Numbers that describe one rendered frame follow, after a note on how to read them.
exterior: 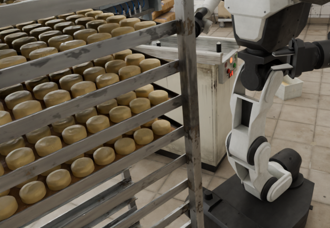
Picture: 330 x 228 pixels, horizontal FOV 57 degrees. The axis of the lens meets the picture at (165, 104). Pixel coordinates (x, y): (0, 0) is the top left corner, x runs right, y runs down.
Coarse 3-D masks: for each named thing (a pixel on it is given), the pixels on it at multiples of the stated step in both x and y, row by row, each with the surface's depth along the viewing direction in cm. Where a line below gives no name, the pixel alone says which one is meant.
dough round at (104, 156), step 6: (96, 150) 72; (102, 150) 72; (108, 150) 72; (96, 156) 70; (102, 156) 70; (108, 156) 70; (114, 156) 72; (96, 162) 70; (102, 162) 70; (108, 162) 70
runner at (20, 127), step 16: (176, 64) 69; (128, 80) 62; (144, 80) 65; (80, 96) 56; (96, 96) 59; (112, 96) 61; (48, 112) 53; (64, 112) 55; (0, 128) 49; (16, 128) 51; (32, 128) 53
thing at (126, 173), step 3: (126, 171) 128; (129, 171) 129; (123, 174) 128; (126, 174) 129; (129, 174) 130; (123, 177) 129; (135, 201) 138; (129, 204) 137; (132, 204) 137; (135, 204) 138; (129, 207) 138
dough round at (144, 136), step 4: (144, 128) 79; (136, 132) 78; (140, 132) 77; (144, 132) 77; (148, 132) 77; (152, 132) 77; (136, 136) 76; (140, 136) 76; (144, 136) 76; (148, 136) 75; (152, 136) 77; (136, 140) 76; (140, 140) 75; (144, 140) 75; (148, 140) 76; (152, 140) 77
